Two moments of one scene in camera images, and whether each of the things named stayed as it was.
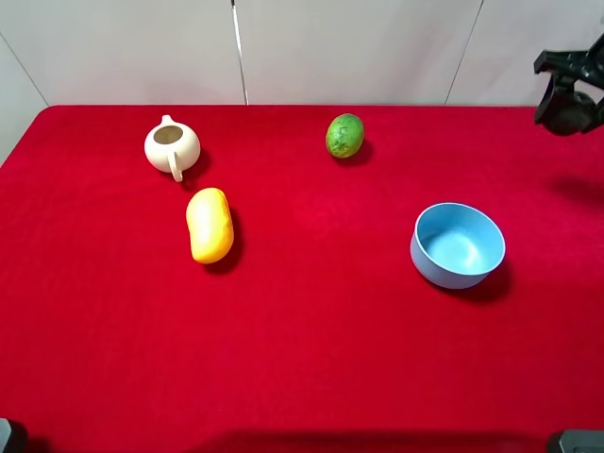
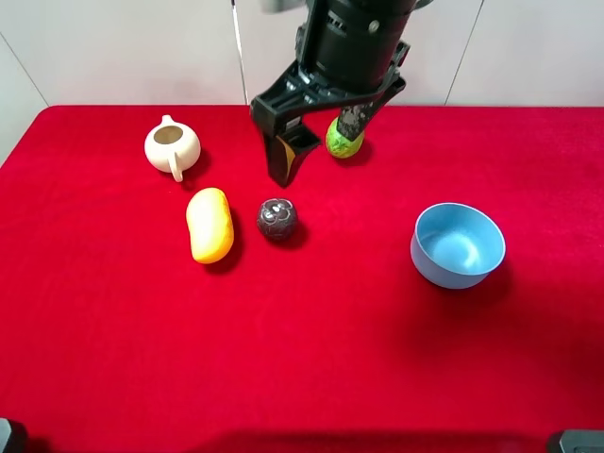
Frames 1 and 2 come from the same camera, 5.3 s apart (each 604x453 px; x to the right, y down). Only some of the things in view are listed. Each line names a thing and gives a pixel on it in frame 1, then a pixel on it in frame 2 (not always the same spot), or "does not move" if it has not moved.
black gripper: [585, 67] → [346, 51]
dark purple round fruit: [570, 113] → [276, 219]
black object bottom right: [582, 441] does not move
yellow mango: [210, 226] does not move
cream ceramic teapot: [172, 147] does not move
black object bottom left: [13, 436] does not move
